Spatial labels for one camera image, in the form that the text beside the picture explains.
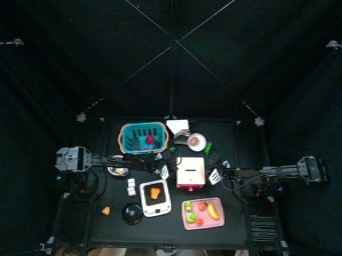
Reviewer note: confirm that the red drawer with wooden knob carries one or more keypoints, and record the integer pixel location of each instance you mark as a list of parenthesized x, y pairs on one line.
[(191, 187)]

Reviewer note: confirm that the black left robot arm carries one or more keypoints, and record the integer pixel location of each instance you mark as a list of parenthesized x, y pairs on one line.
[(74, 159)]

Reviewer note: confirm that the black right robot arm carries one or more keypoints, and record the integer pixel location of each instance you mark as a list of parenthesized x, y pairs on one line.
[(307, 169)]

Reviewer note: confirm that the white striped flat toy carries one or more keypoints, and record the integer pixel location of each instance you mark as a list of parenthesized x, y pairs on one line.
[(214, 176), (164, 172)]

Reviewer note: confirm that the small green toy piece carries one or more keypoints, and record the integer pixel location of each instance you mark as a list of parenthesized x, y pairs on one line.
[(173, 149)]

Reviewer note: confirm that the dark toy item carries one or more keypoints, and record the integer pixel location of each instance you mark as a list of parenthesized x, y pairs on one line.
[(135, 142)]

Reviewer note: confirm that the white toy cube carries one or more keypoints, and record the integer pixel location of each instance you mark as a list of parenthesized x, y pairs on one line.
[(131, 191), (131, 182)]

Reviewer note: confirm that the silver metal bowl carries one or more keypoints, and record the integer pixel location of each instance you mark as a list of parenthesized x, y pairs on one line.
[(118, 171)]

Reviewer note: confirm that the green toy vegetable stick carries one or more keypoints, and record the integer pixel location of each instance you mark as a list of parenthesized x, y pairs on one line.
[(207, 147)]

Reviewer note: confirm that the yellow toy bell pepper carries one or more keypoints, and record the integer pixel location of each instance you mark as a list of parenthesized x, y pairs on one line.
[(155, 193)]

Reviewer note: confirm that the teal basket with orange rim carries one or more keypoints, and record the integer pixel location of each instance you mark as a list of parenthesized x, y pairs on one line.
[(127, 133)]

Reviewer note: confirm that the white paper sheet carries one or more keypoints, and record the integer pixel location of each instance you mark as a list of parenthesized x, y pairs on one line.
[(177, 126)]

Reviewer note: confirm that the red toy tomato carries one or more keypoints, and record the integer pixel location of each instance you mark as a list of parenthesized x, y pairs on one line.
[(202, 206)]

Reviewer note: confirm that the yellow toy banana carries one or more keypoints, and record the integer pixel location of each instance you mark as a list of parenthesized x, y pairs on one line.
[(214, 211)]

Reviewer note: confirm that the pale green toy vegetable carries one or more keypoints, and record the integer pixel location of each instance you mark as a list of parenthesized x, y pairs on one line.
[(189, 205)]

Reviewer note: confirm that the bright green toy vegetable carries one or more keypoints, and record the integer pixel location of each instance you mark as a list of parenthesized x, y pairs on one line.
[(191, 217)]

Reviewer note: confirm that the pink toy tray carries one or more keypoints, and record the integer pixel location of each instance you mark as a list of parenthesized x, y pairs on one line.
[(214, 225)]

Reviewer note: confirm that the small red toy fruit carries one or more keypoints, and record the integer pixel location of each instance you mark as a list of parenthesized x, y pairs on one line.
[(199, 222)]

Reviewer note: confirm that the black round lid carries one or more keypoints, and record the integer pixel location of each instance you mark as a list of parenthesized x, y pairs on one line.
[(132, 213)]

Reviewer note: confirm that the orange toy food piece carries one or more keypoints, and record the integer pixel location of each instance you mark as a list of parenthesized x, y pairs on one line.
[(106, 211)]

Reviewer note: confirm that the grey metal frame bracket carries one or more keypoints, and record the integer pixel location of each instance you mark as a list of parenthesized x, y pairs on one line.
[(333, 44), (80, 117), (259, 121)]

